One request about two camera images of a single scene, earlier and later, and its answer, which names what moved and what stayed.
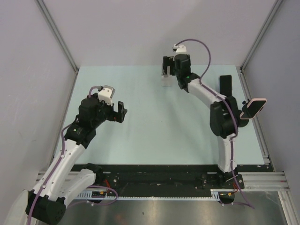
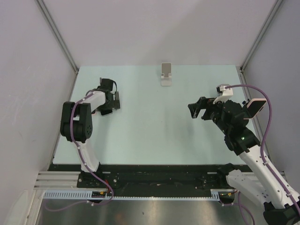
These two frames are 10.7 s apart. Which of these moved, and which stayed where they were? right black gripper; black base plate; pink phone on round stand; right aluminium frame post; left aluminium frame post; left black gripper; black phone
Moved: left black gripper; black phone; right black gripper
Stayed: left aluminium frame post; right aluminium frame post; pink phone on round stand; black base plate
